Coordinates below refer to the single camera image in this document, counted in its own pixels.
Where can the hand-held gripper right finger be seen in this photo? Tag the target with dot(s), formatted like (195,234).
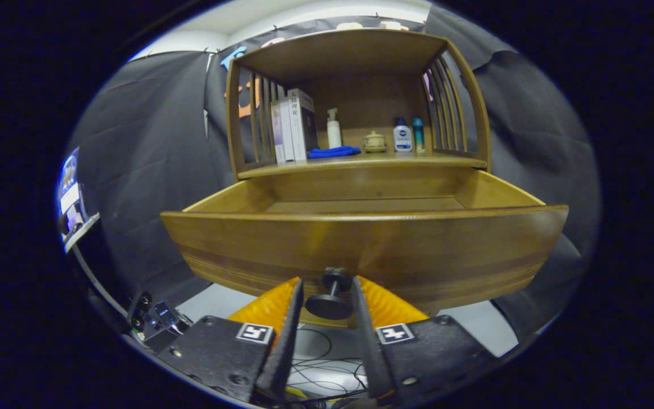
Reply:
(368,341)

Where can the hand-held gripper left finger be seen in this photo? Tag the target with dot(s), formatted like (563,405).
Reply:
(290,341)

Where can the wooden countertop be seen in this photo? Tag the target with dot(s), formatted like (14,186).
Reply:
(372,161)

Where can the wooden cabinet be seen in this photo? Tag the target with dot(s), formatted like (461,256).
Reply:
(361,96)

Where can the black device with blue lights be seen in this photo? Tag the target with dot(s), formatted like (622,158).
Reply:
(159,318)

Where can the blue folded cloth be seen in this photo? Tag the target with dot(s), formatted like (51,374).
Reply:
(332,152)

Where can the lidded tea bowl with saucer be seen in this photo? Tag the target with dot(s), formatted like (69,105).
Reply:
(374,142)

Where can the white lotion bottle blue cap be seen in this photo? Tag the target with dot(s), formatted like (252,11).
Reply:
(402,139)

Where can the pale purple book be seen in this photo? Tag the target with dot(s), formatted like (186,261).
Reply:
(276,133)

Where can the white pump bottle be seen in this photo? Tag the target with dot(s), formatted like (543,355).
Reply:
(334,133)

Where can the white spine book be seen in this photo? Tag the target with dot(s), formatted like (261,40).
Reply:
(287,130)

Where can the teal slim bottle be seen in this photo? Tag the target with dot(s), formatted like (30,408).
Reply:
(418,136)

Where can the grey portrait cover book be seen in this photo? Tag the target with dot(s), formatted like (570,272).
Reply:
(307,122)

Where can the bright display screen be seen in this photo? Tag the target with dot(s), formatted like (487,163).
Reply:
(70,193)

